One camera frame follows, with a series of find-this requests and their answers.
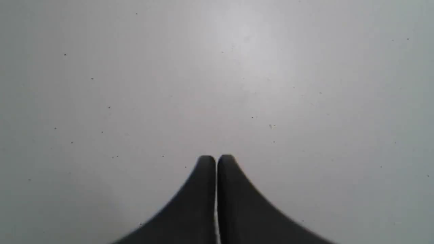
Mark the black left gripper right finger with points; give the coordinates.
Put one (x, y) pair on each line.
(247, 217)

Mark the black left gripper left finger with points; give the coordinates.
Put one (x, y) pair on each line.
(188, 218)

